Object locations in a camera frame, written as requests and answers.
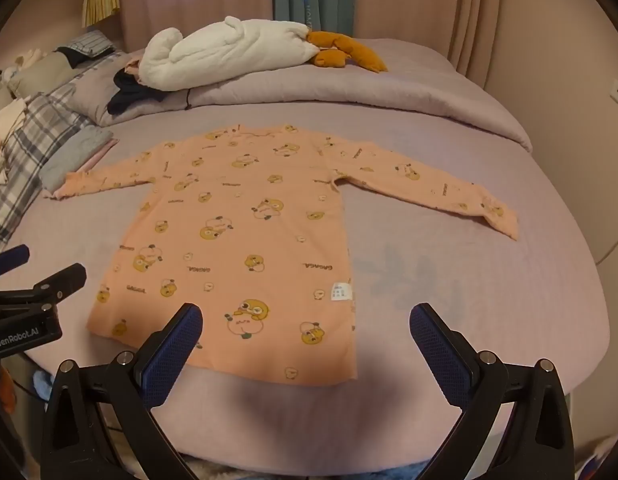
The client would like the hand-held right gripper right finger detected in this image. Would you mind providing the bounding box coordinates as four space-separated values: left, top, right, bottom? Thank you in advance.
409 302 574 480

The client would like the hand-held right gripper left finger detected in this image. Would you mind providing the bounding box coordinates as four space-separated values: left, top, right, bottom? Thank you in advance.
41 302 204 480

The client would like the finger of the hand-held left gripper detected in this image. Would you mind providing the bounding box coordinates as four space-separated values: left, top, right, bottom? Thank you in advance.
0 244 31 279
0 262 88 322

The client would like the orange cartoon print shirt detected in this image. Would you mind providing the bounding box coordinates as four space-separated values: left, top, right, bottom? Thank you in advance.
43 122 520 388

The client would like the purple bed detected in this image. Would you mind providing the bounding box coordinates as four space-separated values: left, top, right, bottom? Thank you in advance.
0 35 606 466

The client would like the folded grey cloth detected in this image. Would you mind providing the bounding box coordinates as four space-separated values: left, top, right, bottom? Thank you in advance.
39 125 114 191

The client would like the grey plaid blanket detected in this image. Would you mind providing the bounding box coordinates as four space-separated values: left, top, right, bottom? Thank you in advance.
0 80 92 256

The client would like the purple pillow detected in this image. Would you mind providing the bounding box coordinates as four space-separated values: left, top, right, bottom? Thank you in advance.
71 52 190 128

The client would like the beige pillow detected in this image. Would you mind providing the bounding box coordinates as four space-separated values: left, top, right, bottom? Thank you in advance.
9 50 90 98

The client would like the dark navy cloth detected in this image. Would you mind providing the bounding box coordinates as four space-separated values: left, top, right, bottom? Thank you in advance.
107 69 167 115

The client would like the striped grey pillow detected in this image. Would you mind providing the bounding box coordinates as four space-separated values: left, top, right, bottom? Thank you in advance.
56 30 114 61

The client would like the purple duvet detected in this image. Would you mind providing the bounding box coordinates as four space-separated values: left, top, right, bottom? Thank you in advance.
186 35 534 153

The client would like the white plush goose toy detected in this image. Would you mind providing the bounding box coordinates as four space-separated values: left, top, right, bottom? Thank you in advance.
138 16 390 92

